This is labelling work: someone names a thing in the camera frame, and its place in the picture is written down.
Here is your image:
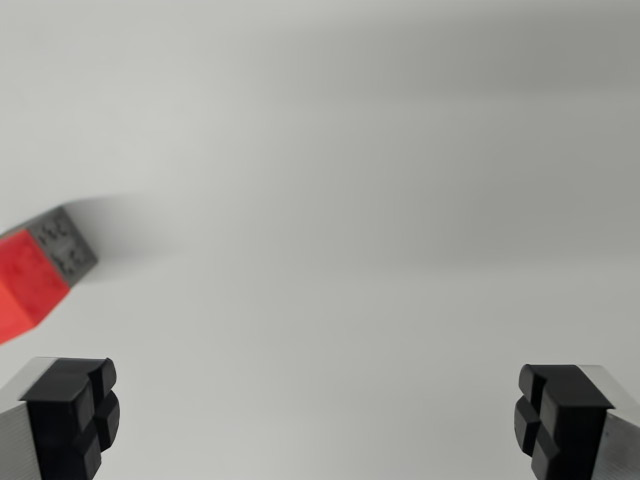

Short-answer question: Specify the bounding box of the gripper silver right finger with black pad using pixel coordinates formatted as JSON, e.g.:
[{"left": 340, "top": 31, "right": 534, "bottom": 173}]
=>
[{"left": 513, "top": 363, "right": 640, "bottom": 480}]

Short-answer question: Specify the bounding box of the gray embossed cube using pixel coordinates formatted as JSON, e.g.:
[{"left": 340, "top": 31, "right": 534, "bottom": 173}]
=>
[{"left": 27, "top": 205, "right": 99, "bottom": 291}]

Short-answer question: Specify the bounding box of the red embossed cube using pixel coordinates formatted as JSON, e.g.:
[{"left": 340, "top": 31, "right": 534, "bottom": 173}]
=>
[{"left": 0, "top": 229, "right": 71, "bottom": 346}]

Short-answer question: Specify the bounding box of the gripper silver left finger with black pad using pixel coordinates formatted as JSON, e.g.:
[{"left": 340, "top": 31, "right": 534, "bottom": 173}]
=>
[{"left": 0, "top": 356, "right": 122, "bottom": 480}]

